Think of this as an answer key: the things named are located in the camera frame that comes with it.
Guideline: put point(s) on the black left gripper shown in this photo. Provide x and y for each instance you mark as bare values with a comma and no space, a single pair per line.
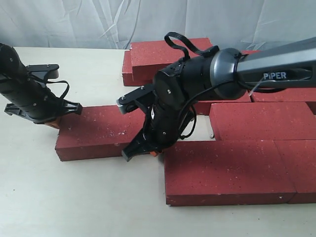
33,100

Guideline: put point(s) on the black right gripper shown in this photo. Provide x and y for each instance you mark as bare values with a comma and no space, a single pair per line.
162,124

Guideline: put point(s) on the red brick raised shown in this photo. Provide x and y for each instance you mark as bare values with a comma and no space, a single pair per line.
99,132

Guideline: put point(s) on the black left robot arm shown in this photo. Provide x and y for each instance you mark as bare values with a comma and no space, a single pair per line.
12,67

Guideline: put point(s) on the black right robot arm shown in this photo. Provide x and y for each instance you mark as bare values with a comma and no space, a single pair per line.
210,75

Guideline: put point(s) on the white backdrop cloth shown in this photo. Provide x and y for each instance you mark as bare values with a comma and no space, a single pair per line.
115,24

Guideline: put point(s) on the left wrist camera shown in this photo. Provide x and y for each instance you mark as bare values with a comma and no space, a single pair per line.
44,71

